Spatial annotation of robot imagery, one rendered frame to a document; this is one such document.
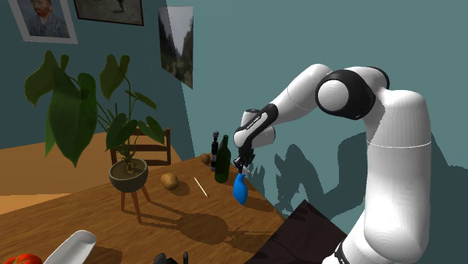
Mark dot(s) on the landscape wall picture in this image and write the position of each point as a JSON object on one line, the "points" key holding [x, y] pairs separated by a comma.
{"points": [[177, 45]]}

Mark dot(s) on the small black object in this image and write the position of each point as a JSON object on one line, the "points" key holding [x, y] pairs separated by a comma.
{"points": [[170, 258]]}

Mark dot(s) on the brown wooden chair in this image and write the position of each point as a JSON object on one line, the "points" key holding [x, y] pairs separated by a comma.
{"points": [[153, 148]]}

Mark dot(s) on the dark framed painting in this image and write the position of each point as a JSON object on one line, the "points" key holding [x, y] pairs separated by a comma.
{"points": [[109, 11]]}

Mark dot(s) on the small brown potato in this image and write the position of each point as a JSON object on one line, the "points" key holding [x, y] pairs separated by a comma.
{"points": [[205, 158]]}

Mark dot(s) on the red tomato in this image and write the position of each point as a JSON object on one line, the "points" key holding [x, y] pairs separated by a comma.
{"points": [[23, 259]]}

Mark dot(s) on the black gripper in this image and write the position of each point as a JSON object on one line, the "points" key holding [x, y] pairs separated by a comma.
{"points": [[244, 159]]}

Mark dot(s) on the white curved dish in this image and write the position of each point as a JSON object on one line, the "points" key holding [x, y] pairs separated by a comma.
{"points": [[71, 248]]}

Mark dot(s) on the thin pale stick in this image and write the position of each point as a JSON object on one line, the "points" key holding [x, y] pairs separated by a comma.
{"points": [[200, 187]]}

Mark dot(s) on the blue spray bottle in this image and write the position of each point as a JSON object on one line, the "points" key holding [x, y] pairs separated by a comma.
{"points": [[240, 188]]}

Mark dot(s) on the dark robot stand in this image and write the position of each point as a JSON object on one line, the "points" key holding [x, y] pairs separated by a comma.
{"points": [[300, 237]]}

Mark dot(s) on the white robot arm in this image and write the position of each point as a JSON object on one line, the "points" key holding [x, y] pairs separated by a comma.
{"points": [[398, 164]]}

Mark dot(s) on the dark green glass bottle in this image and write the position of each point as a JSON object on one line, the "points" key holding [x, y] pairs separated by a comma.
{"points": [[222, 163]]}

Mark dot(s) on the potted green leafy plant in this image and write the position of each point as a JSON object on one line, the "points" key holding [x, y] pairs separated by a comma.
{"points": [[76, 109]]}

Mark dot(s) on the portrait painting white frame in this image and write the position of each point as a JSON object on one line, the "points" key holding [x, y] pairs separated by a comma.
{"points": [[44, 18]]}

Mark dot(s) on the black pepper grinder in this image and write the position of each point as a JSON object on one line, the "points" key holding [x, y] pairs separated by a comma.
{"points": [[214, 150]]}

